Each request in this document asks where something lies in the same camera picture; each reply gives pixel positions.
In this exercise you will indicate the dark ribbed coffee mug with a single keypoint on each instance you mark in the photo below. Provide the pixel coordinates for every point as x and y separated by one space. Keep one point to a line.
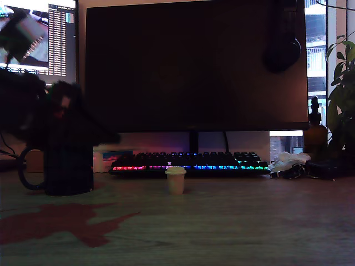
69 171

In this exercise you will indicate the cream white coffee capsule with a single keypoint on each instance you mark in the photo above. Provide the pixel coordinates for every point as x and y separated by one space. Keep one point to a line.
175 181

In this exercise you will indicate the green leafy house plant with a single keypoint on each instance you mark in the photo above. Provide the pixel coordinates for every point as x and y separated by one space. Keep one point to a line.
342 105

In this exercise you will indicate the lit computer monitor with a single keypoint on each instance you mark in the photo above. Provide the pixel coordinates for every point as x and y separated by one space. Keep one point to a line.
59 33

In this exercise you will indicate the black pouch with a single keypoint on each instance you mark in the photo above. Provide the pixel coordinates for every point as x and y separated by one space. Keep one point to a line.
324 167

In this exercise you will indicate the black headphones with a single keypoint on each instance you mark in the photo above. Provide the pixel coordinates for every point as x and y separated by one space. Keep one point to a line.
283 55

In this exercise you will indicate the amber glass pump bottle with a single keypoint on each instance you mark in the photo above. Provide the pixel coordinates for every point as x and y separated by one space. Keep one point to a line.
316 135

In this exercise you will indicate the black monitor foot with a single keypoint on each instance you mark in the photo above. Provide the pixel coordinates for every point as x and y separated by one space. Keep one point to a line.
9 165

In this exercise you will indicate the backlit black mechanical keyboard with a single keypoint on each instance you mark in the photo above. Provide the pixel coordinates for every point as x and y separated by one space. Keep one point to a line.
222 163

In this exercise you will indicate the black key bunch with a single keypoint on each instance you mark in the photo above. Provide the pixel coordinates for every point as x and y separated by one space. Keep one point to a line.
295 171

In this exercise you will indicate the white box with printed picture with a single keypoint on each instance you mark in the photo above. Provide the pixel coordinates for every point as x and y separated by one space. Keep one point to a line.
116 158

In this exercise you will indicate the crumpled white tissue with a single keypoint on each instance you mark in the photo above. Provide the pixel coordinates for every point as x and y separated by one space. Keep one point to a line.
288 158

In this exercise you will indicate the large dark computer monitor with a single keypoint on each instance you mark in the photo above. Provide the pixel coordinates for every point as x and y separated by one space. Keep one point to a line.
180 69

